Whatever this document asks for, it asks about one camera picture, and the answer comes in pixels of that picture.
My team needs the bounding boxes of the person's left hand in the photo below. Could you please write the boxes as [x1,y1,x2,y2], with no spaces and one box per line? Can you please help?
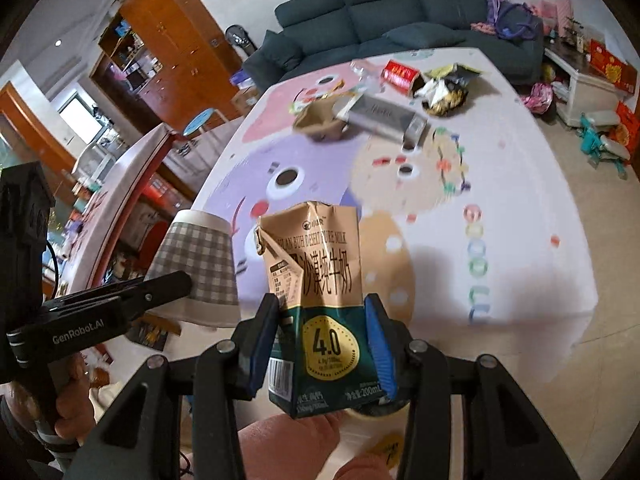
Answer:
[54,354,94,434]

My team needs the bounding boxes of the beige green milk carton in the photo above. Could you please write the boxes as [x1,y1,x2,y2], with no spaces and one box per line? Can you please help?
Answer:
[257,201,391,418]

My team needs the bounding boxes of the checked paper cup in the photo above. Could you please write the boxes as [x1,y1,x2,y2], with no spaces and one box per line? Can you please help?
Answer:
[145,209,241,328]

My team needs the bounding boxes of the red snack packet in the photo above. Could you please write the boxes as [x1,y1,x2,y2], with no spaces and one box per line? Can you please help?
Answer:
[381,60,423,96]

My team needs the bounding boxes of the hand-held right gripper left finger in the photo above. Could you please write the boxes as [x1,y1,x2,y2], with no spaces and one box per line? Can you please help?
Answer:
[75,293,281,480]

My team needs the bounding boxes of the cartoon printed tablecloth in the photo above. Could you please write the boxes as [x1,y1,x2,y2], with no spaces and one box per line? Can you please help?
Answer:
[192,47,598,381]

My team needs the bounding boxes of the white low cabinet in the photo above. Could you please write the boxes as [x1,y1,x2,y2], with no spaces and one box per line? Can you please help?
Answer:
[542,45,640,126]

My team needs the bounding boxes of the dark blue sofa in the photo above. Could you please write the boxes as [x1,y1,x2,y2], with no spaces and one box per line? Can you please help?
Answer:
[242,0,543,96]

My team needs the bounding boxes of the dining table with red cloth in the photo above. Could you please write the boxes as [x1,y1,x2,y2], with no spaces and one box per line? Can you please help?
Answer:
[45,125,196,301]

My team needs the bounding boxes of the white appliance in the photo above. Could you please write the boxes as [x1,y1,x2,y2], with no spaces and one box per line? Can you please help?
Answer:
[75,145,121,181]

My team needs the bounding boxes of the wooden cabinet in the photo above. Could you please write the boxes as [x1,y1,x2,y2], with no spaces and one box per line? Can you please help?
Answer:
[90,0,251,133]

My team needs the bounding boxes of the pink patterned bag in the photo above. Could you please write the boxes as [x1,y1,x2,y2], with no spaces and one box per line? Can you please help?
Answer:
[522,82,558,116]

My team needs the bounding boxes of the person's right yellow slipper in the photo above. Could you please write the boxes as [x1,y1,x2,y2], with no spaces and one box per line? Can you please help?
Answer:
[372,434,406,466]

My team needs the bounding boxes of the brown cardboard cup carrier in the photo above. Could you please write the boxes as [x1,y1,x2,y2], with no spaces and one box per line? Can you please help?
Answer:
[292,99,353,141]

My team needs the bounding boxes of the grey flat box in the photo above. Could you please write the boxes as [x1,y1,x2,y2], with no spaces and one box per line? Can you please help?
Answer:
[335,91,431,151]

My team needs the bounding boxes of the purple bag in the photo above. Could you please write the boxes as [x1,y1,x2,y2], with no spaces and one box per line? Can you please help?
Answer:
[487,0,543,41]

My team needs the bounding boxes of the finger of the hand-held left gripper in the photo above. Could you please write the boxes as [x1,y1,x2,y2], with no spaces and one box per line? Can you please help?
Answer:
[42,270,194,327]

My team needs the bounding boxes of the black standing fan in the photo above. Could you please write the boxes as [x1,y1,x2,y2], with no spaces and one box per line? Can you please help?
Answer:
[224,25,258,56]

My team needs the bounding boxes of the red gift box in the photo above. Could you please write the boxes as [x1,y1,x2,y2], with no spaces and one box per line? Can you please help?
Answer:
[587,39,640,96]

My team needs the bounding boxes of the red gift bag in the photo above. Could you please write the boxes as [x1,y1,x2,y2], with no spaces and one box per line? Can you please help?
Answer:
[612,101,640,156]

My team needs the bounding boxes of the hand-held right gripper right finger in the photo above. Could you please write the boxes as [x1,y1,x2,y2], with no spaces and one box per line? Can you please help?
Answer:
[363,294,581,480]

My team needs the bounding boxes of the large dark blue cushion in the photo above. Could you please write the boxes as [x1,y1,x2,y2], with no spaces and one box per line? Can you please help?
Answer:
[382,22,471,51]

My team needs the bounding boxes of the clear plastic bottle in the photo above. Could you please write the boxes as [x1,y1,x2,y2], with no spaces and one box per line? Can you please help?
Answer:
[350,59,386,93]

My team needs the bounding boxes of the teal toy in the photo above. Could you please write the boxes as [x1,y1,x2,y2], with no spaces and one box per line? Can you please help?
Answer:
[577,112,631,176]

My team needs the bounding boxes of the gold black foil wrappers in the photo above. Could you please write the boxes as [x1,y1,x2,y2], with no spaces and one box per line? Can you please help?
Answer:
[412,62,483,118]

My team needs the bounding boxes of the blue round stool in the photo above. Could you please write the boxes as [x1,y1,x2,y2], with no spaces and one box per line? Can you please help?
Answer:
[182,107,231,141]

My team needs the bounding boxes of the cardboard box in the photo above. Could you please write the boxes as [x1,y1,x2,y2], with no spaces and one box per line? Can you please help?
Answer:
[232,87,261,116]

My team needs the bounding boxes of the small dark blue cushion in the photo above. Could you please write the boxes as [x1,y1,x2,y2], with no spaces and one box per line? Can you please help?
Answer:
[257,30,306,73]

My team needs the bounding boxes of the pink gift bags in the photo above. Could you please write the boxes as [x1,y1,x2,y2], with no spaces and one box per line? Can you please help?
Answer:
[537,0,576,28]

